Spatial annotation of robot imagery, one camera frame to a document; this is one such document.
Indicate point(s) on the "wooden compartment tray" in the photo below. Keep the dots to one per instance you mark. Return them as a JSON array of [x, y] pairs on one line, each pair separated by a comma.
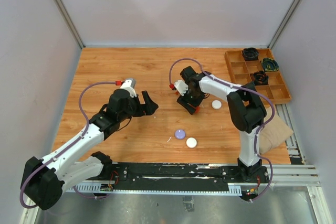
[[259, 67]]

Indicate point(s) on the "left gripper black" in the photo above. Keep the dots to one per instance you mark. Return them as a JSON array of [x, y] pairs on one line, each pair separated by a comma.
[[147, 108]]

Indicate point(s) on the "dark green rolled sock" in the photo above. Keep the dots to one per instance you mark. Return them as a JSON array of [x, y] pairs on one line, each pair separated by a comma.
[[269, 65]]

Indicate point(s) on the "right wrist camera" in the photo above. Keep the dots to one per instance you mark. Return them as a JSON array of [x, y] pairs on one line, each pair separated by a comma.
[[180, 87]]

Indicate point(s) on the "white earbud charging case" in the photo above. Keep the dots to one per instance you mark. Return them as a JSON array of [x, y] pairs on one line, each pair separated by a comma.
[[191, 142]]

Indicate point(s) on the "purple earbud charging case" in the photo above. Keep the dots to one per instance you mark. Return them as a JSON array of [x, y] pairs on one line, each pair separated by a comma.
[[180, 134]]

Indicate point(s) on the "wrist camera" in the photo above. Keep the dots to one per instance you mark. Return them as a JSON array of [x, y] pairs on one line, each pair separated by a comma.
[[129, 85], [180, 87]]

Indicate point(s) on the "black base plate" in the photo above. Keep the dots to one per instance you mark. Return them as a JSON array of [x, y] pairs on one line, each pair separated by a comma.
[[173, 178]]

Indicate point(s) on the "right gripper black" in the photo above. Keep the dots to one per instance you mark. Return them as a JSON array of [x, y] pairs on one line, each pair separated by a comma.
[[183, 101]]

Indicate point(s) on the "black orange rolled sock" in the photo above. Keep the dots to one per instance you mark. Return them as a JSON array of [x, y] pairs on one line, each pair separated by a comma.
[[260, 78]]

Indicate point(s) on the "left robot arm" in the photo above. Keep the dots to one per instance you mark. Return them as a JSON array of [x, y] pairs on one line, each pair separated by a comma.
[[45, 180]]

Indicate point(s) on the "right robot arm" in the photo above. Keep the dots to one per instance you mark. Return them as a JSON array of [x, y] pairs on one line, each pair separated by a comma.
[[246, 109]]

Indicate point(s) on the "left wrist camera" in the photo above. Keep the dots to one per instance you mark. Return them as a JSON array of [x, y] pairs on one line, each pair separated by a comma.
[[129, 85]]

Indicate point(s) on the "beige cloth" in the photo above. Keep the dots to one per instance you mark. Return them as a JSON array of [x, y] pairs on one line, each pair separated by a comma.
[[274, 134]]

